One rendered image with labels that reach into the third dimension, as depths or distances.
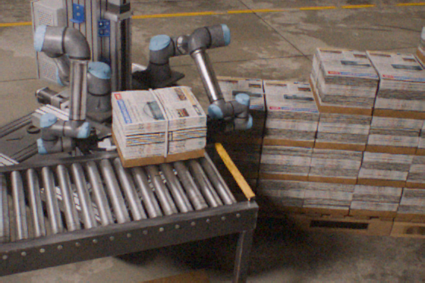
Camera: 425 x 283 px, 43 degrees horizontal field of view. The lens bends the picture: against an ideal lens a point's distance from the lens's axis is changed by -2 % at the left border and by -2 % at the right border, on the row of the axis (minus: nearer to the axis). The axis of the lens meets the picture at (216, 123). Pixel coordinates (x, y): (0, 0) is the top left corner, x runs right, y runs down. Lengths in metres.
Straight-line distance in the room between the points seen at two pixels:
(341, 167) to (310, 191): 0.24
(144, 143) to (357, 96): 1.19
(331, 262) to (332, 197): 0.38
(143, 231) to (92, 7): 1.27
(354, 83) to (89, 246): 1.59
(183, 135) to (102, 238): 0.61
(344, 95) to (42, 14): 1.69
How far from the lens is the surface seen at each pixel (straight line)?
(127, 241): 2.20
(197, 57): 2.77
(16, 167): 2.55
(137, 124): 2.36
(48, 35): 2.47
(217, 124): 2.77
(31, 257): 2.18
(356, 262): 3.37
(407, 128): 3.19
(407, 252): 3.56
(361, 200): 3.40
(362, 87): 2.99
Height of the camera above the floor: 2.23
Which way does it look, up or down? 30 degrees down
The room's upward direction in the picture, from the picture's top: 5 degrees clockwise
